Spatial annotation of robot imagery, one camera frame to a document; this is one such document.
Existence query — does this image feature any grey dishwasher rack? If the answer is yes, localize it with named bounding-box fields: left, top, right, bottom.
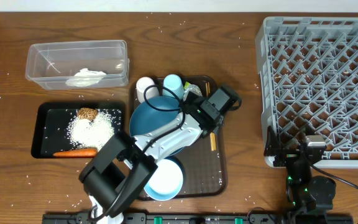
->
left=255, top=17, right=358, bottom=169

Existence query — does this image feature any brown dried mushroom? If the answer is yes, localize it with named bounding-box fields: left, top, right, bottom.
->
left=77, top=108, right=98, bottom=121

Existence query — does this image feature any clear plastic bin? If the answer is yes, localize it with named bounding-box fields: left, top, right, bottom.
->
left=25, top=40, right=129, bottom=90

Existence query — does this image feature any orange carrot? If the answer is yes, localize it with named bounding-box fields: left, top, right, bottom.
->
left=53, top=148, right=98, bottom=158

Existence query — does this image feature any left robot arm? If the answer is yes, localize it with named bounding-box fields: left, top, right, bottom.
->
left=79, top=90, right=238, bottom=223

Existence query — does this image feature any pile of rice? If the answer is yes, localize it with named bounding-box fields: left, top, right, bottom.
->
left=66, top=111, right=116, bottom=151

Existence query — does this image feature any light blue bowl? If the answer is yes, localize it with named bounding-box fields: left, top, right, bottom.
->
left=144, top=159, right=184, bottom=201

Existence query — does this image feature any white napkin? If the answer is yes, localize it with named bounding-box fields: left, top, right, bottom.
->
left=65, top=68, right=106, bottom=88

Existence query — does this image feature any white plastic cup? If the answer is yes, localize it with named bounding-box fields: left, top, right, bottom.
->
left=136, top=77, right=160, bottom=103

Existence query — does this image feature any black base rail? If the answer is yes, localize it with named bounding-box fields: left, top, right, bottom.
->
left=42, top=212, right=354, bottom=224

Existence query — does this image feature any black waste tray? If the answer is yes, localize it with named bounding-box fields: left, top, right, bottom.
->
left=31, top=101, right=125, bottom=159

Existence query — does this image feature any dark brown serving tray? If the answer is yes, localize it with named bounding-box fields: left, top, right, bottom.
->
left=129, top=83, right=227, bottom=198

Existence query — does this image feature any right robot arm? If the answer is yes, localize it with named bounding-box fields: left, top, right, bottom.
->
left=264, top=127, right=336, bottom=223

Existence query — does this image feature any dark blue plate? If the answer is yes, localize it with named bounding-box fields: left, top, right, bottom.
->
left=129, top=96, right=179, bottom=136

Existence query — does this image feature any aluminium foil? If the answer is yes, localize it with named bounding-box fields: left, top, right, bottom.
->
left=183, top=84, right=203, bottom=101

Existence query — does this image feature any light blue plastic cup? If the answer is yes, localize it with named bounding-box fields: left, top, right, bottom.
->
left=163, top=74, right=184, bottom=100

